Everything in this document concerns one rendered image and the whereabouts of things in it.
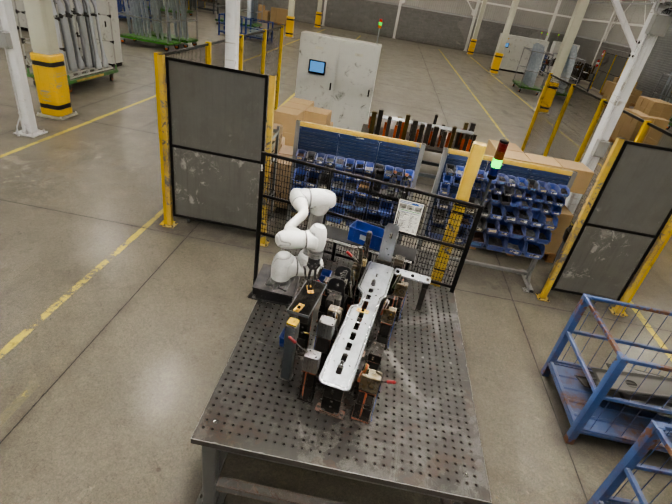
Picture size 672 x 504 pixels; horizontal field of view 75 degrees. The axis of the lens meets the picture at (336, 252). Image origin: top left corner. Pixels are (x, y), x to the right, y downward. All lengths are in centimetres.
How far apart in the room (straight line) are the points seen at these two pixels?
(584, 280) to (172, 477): 475
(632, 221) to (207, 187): 476
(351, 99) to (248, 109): 492
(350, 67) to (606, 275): 614
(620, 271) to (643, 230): 54
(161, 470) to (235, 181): 316
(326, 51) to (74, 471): 814
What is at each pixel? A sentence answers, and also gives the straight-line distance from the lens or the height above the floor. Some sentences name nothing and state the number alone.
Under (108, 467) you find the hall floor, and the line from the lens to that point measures 347.
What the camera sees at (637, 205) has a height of 136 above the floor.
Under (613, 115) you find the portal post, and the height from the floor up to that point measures 191.
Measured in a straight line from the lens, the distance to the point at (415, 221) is 372.
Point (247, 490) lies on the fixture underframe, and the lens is 300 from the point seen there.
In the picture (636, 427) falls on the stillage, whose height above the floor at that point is 17.
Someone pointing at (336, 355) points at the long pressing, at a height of 100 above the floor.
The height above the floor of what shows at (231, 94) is 173.
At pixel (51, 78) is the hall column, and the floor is 72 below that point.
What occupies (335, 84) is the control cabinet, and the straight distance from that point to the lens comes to 962.
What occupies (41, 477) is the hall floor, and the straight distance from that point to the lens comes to 355.
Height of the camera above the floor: 283
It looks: 31 degrees down
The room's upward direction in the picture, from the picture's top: 10 degrees clockwise
